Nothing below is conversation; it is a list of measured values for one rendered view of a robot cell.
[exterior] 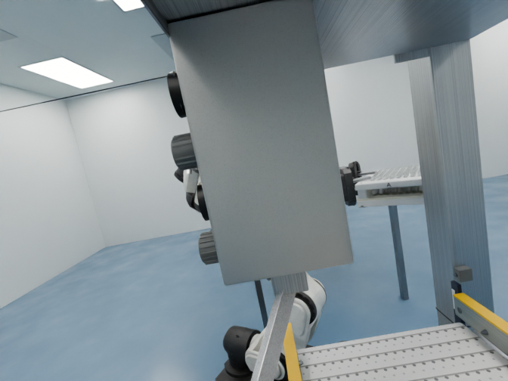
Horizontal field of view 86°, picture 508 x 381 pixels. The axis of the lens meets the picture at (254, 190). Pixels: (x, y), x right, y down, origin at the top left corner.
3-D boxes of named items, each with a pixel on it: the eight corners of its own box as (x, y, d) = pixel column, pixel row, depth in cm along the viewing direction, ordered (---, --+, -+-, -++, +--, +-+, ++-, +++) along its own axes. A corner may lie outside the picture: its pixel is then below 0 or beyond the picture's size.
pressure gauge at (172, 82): (186, 120, 26) (177, 79, 25) (199, 117, 26) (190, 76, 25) (174, 114, 22) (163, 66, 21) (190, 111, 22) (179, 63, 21)
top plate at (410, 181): (453, 168, 88) (452, 162, 88) (456, 183, 68) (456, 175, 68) (372, 176, 102) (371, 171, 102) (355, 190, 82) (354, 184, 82)
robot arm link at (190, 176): (187, 167, 70) (187, 147, 90) (179, 212, 74) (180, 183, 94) (230, 175, 73) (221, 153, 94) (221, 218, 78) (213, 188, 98)
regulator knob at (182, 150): (185, 171, 27) (175, 125, 26) (210, 166, 26) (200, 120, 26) (175, 173, 23) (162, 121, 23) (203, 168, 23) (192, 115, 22)
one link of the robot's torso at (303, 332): (254, 369, 127) (283, 292, 108) (275, 341, 143) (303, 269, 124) (283, 394, 120) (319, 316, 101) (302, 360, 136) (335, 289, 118)
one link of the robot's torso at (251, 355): (247, 373, 130) (241, 348, 128) (267, 345, 146) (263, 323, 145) (285, 387, 118) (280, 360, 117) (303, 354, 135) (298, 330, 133)
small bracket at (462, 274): (452, 279, 44) (450, 267, 44) (466, 276, 44) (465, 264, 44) (458, 283, 43) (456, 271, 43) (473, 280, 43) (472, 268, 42)
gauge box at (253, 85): (240, 221, 43) (213, 92, 41) (305, 209, 43) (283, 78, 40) (221, 288, 22) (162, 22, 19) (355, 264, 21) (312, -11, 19)
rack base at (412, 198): (454, 183, 88) (453, 176, 88) (458, 202, 69) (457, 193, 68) (373, 190, 103) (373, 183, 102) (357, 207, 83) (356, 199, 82)
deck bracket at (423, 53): (392, 64, 41) (388, 33, 40) (426, 57, 41) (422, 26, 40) (394, 63, 40) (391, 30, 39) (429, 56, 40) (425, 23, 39)
